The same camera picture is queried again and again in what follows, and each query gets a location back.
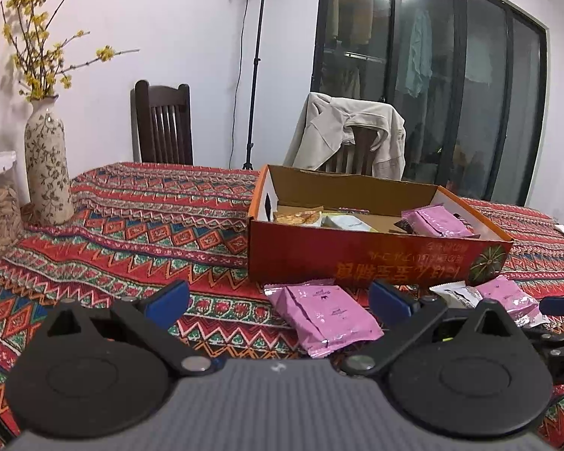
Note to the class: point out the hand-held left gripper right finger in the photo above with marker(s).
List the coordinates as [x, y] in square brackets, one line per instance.
[390, 298]

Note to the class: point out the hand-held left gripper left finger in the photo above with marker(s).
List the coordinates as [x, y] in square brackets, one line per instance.
[169, 298]

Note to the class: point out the red cardboard box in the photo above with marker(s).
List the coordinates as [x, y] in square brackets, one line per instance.
[357, 258]

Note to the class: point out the pink snack packet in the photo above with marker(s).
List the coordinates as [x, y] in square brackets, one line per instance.
[324, 319]
[437, 223]
[510, 298]

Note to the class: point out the white snack packet brown print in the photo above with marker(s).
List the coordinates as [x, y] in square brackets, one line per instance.
[456, 293]

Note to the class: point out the white and green snack packet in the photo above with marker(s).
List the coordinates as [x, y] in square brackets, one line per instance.
[345, 222]

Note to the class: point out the orange biscuit packet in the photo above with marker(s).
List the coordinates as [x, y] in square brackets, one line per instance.
[296, 218]

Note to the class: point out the dark wooden chair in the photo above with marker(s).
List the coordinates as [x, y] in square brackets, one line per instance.
[355, 150]
[162, 124]

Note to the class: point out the beige jacket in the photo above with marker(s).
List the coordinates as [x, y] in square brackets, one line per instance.
[324, 136]

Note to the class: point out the floral ceramic vase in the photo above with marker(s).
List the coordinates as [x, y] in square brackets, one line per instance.
[47, 164]

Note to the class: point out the black framed glass door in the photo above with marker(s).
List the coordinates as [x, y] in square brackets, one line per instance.
[451, 80]

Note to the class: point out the light blue hanging garment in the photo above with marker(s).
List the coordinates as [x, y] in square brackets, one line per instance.
[420, 51]

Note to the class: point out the yellow flower branches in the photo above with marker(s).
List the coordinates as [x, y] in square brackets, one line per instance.
[37, 42]

